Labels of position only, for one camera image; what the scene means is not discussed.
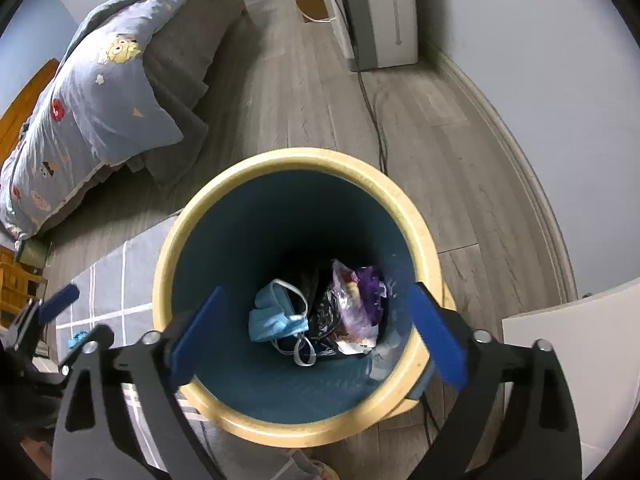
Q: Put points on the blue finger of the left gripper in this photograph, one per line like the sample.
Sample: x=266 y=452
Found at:
x=91 y=355
x=25 y=331

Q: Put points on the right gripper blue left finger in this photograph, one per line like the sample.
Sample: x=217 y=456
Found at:
x=94 y=436

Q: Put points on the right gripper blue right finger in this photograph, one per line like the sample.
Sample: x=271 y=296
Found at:
x=538 y=437

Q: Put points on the light blue face mask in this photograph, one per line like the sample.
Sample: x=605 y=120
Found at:
x=280 y=318
x=76 y=339

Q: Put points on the purple snack wrapper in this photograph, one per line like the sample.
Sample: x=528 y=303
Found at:
x=359 y=298

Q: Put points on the black plastic bag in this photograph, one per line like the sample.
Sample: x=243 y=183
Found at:
x=324 y=318

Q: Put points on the small green trash bin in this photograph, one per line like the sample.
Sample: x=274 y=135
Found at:
x=32 y=252

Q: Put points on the yellow rimmed teal trash bin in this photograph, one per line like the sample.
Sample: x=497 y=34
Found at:
x=262 y=243

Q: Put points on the wooden chair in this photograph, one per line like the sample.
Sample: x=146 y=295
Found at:
x=18 y=286

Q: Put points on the grey checked floor mat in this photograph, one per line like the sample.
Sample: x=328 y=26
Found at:
x=117 y=291

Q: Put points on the blue cartoon duvet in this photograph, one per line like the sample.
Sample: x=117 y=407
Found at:
x=99 y=110

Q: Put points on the grey bed sheet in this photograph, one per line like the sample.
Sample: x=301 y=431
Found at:
x=176 y=62

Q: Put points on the white air purifier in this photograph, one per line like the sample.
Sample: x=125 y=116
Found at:
x=374 y=34

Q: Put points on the wooden bed frame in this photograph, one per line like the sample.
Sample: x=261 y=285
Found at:
x=22 y=106

